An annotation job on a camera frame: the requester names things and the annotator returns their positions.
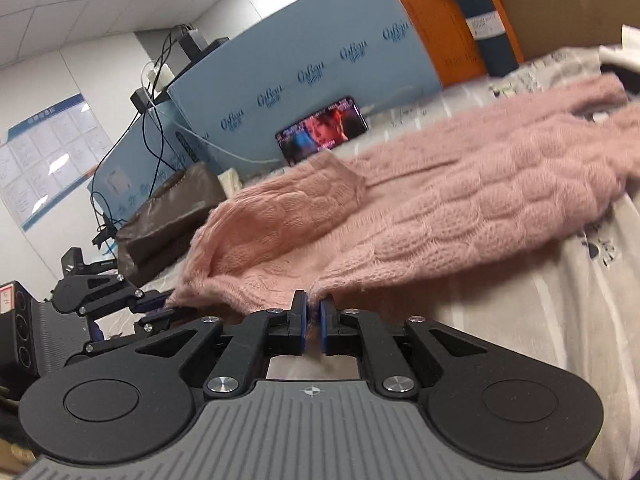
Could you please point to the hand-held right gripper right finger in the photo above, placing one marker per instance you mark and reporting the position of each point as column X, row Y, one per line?
column 327, row 327

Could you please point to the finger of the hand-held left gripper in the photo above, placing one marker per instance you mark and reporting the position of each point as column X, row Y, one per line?
column 150, row 324
column 105, row 295

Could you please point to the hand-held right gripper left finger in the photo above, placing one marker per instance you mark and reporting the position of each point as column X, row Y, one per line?
column 299, row 322

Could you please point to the pink knitted sweater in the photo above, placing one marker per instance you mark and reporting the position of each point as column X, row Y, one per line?
column 450, row 195

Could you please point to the brown quilted bag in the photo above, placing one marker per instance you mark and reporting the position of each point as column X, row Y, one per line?
column 170, row 215

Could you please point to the cream cloth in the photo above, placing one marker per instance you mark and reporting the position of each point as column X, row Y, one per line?
column 230, row 182

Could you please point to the smartphone with lit screen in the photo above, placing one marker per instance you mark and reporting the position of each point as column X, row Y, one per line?
column 322, row 127

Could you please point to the white power adapter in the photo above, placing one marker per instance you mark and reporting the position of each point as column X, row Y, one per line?
column 159, row 76

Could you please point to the black device with stand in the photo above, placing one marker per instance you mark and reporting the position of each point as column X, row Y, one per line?
column 200, row 42

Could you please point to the large light blue foam board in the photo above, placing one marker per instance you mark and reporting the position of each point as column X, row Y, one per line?
column 300, row 45

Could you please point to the orange board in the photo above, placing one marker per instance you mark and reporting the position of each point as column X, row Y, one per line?
column 435, row 15

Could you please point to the dark blue thermos bottle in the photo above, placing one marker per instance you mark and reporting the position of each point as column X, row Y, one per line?
column 482, row 20

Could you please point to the brown cardboard box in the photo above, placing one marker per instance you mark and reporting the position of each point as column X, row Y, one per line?
column 565, row 0

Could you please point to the blue framed wall poster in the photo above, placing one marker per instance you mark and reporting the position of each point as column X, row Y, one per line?
column 47, row 160

